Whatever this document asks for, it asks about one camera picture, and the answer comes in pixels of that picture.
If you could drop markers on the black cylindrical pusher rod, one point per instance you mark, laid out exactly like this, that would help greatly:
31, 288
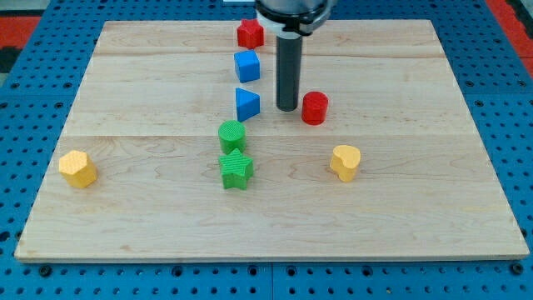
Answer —
288, 71

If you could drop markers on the black robot wrist mount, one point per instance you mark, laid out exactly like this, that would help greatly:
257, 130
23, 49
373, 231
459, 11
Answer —
293, 17

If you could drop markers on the red cylinder block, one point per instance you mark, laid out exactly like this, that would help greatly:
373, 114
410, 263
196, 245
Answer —
314, 108

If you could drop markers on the wooden board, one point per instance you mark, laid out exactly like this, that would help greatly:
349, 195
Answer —
147, 113

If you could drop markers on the red star block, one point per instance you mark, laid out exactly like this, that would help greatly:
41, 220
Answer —
250, 34

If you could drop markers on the blue cube block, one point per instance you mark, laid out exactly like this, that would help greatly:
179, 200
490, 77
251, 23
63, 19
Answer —
247, 66

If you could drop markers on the blue triangle block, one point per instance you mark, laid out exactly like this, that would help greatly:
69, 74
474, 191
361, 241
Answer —
248, 104

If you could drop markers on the green cylinder block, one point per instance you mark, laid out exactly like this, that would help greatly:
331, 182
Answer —
232, 135

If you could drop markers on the yellow heart block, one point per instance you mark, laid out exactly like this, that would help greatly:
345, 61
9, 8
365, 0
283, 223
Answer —
344, 162

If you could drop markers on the green star block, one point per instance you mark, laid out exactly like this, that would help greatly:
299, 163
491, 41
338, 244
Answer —
236, 169

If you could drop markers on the yellow hexagon block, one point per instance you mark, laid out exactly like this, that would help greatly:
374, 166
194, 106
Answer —
77, 168

